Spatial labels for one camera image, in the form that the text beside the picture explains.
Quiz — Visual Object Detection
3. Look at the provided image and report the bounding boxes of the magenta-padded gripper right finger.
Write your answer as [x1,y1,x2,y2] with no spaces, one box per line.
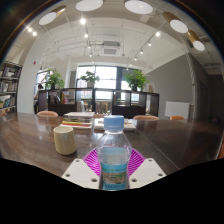
[127,148,167,190]

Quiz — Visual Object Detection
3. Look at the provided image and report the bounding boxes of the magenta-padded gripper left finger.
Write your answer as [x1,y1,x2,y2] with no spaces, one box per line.
[61,148,101,190]

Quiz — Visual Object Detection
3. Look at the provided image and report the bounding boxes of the clear blue-capped water bottle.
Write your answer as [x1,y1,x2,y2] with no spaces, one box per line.
[95,114,133,192]

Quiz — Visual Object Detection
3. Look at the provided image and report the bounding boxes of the cream ceramic cup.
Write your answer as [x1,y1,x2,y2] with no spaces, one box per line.
[53,125,78,156]

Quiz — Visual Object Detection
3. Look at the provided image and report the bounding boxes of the flat white book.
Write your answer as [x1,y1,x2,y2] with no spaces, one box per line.
[93,117,137,132]

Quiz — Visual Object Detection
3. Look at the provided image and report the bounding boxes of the stack of books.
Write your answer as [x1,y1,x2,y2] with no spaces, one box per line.
[60,111,96,130]

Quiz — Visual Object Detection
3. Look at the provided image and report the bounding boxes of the dark low shelf unit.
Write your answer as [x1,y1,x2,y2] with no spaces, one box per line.
[37,87,160,118]

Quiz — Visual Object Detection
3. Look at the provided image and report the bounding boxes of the orange chairs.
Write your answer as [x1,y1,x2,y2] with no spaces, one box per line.
[36,110,186,122]

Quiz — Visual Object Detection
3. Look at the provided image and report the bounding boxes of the person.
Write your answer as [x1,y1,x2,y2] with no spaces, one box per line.
[34,83,45,101]

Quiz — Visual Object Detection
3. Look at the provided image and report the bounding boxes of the tall green potted plant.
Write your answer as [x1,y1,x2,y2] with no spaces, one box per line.
[124,69,148,92]

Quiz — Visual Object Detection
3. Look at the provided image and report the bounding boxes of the bushy green potted plant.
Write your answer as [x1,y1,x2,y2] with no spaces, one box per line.
[44,69,65,90]

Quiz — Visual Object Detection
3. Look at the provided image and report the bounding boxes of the small green potted plant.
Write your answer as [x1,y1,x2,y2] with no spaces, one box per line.
[80,70,100,88]

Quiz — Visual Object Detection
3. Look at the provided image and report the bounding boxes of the tall dark bookshelf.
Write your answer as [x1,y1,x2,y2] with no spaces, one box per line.
[0,60,23,116]

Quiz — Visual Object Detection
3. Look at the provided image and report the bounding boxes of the ceiling air conditioner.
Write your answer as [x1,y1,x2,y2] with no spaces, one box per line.
[100,40,122,57]

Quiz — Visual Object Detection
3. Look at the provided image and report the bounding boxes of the round ceiling lights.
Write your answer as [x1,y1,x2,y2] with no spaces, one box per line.
[38,0,207,53]

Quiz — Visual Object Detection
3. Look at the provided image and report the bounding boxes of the white wall radiator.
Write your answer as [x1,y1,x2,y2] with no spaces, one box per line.
[164,100,191,120]

